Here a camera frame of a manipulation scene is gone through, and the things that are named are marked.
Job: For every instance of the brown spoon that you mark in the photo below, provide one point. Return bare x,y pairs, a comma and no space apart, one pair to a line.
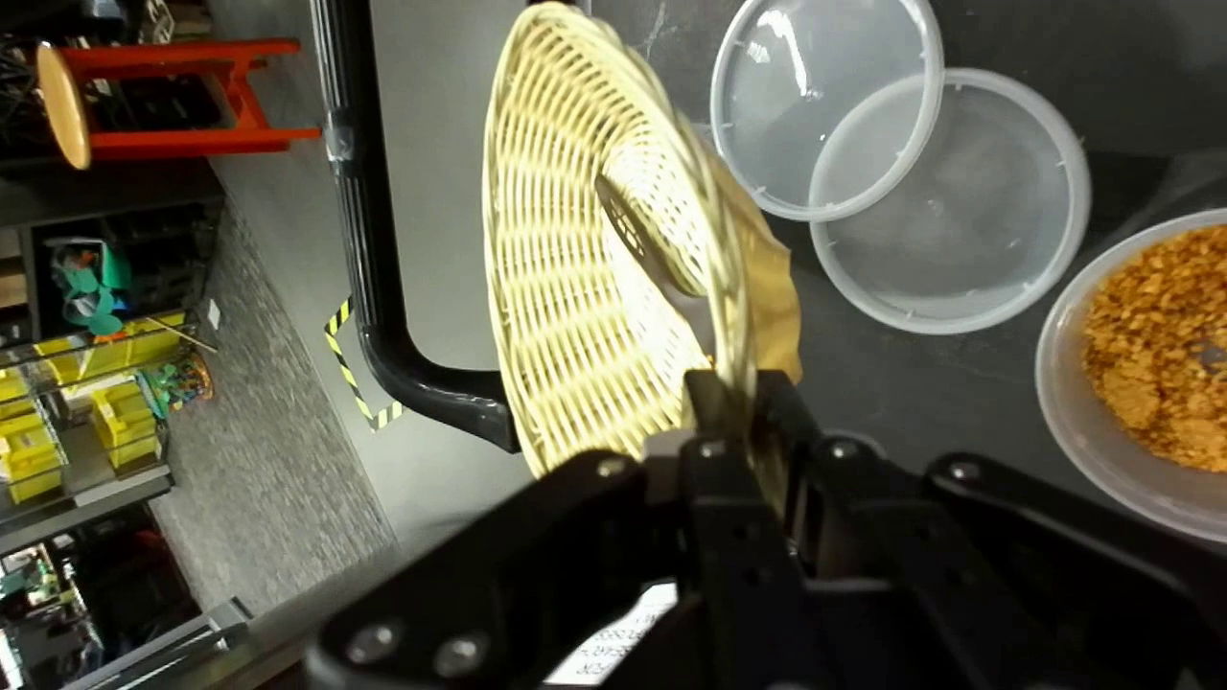
652,234

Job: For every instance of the plastic tub of orange crumbs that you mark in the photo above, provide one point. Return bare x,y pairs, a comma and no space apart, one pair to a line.
1150,358

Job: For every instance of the teal tool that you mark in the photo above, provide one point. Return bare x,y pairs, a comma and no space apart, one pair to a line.
92,285

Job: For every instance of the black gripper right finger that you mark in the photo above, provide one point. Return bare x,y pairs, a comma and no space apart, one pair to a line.
971,577

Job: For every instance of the yellow storage bin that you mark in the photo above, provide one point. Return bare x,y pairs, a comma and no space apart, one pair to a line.
110,344
27,443
124,425

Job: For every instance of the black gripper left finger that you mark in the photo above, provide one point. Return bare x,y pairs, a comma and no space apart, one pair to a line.
616,588

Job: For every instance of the clear plastic lid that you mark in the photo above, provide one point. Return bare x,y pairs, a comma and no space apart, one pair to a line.
984,216
792,77

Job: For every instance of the red stool with wooden seat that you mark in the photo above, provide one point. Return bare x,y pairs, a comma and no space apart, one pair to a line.
167,96

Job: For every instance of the oval wicker basket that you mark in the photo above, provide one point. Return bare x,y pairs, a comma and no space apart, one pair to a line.
577,256

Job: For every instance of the yellow black hazard tape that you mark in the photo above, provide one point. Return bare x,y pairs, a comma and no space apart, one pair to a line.
346,365

